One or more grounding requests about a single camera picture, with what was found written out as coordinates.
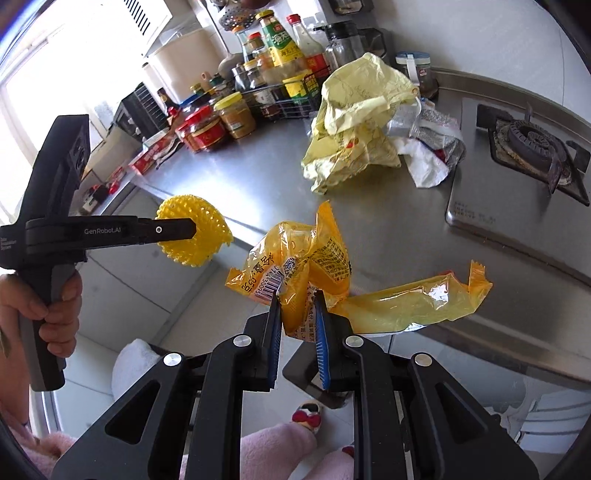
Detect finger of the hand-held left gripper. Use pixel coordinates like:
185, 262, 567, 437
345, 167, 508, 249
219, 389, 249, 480
136, 217, 197, 244

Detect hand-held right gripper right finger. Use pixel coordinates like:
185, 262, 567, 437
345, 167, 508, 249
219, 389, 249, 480
314, 291, 539, 480

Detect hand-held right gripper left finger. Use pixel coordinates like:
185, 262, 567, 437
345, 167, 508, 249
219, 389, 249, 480
51, 293, 282, 480

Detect grey trash bin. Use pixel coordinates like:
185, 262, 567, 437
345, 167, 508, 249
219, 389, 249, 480
283, 342, 393, 409

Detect yellow spiky ball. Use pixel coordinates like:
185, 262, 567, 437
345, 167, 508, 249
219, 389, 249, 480
156, 195, 234, 268

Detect orange plastic wrapper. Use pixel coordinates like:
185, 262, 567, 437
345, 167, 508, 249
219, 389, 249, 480
331, 260, 494, 335
225, 200, 356, 344

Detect yellow plastic bag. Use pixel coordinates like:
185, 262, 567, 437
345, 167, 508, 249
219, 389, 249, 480
301, 52, 422, 195

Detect silver foil wrapper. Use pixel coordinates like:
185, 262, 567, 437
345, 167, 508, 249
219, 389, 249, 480
385, 97, 467, 167

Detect person's left hand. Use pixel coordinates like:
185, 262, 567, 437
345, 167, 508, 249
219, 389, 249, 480
0, 272, 84, 361

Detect red cardboard box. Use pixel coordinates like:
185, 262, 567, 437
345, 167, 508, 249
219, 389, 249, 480
128, 134, 182, 175

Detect flat orange plastic wrapper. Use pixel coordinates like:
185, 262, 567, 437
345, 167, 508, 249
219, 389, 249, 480
331, 260, 494, 335

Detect red lid sauce jar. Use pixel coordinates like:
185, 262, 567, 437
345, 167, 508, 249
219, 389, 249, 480
185, 111, 228, 153
174, 108, 204, 141

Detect pink fleece pajamas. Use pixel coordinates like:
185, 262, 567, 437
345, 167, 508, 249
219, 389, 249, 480
9, 415, 356, 480

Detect black appliance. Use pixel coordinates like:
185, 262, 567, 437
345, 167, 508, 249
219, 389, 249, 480
113, 83, 170, 141

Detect yellow lid jar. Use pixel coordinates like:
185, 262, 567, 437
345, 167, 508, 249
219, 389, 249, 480
213, 91, 257, 139

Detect white towel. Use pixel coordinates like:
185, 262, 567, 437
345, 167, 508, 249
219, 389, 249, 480
113, 339, 163, 398

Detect cluster of small seasoning bottles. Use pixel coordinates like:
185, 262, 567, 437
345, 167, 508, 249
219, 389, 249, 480
157, 71, 241, 116

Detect cream plastic container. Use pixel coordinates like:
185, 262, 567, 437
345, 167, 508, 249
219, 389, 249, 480
150, 25, 230, 104

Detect yellow seasoning tub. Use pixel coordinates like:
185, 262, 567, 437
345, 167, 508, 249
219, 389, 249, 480
283, 76, 320, 101

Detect dark red cap bottle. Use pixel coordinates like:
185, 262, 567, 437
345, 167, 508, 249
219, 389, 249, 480
247, 31, 274, 71

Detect white plastic bag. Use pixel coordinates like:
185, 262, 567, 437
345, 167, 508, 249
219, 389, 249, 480
392, 136, 451, 189

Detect white vented unit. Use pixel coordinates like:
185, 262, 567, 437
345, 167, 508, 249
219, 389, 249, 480
115, 0, 174, 57

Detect steel gas stove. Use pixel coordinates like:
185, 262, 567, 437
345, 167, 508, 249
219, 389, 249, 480
434, 68, 591, 278

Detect perforated metal skimmer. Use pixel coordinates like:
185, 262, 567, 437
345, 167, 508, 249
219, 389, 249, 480
219, 4, 253, 31

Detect red cap clear bottle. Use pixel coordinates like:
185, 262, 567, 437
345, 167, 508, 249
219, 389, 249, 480
286, 14, 331, 78

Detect black lid oil dispenser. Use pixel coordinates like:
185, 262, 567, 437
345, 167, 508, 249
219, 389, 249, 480
323, 21, 366, 71

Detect blue lid glass jar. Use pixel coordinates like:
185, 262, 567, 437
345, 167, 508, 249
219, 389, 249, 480
395, 52, 435, 99

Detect gas stove burner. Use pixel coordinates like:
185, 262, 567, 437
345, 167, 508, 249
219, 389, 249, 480
476, 104, 591, 206

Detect black wire basket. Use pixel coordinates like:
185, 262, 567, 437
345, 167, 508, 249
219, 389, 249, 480
239, 69, 325, 123

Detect wall spice box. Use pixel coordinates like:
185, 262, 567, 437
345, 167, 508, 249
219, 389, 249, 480
330, 0, 375, 14
361, 28, 394, 58

